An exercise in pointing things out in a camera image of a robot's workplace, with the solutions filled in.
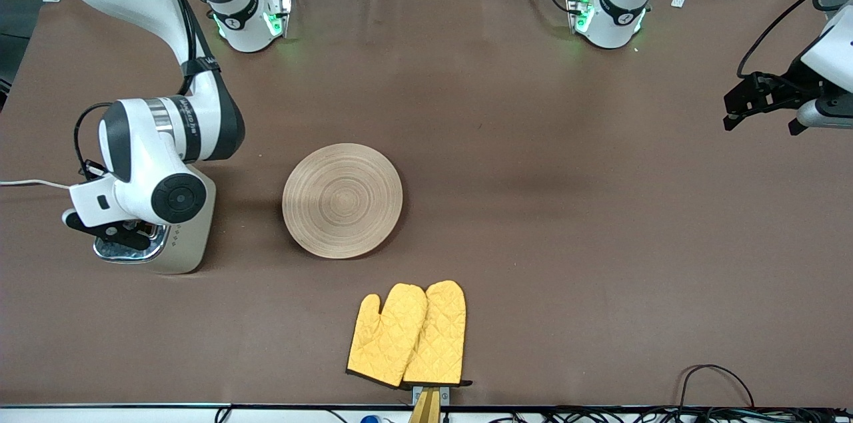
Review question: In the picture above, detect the black looped cable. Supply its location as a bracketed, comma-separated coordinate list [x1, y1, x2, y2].
[678, 364, 756, 408]

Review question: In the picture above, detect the round wooden plate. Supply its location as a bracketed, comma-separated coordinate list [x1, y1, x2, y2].
[282, 143, 403, 260]

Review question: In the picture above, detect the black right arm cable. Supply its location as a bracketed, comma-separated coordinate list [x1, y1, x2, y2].
[73, 0, 222, 179]

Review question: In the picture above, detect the brown table cover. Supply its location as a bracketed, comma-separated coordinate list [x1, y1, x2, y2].
[0, 0, 853, 407]

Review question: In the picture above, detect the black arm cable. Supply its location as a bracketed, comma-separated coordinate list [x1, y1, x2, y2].
[736, 0, 853, 77]
[73, 0, 222, 179]

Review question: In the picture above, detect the tangled black cable bundle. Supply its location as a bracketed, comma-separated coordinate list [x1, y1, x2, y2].
[493, 406, 853, 423]

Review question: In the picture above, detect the yellow quilted oven mitt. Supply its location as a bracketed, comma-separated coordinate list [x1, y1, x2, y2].
[403, 280, 472, 388]
[346, 284, 428, 388]

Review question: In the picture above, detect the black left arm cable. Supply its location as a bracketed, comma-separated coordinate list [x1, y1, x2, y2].
[736, 0, 853, 77]

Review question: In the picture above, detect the white toaster power cable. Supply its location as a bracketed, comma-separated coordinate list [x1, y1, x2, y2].
[0, 179, 71, 191]

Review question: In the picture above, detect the cream and chrome toaster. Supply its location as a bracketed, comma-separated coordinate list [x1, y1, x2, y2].
[93, 167, 217, 275]

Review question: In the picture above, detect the grey metal bracket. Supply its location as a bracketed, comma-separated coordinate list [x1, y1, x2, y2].
[412, 385, 450, 407]

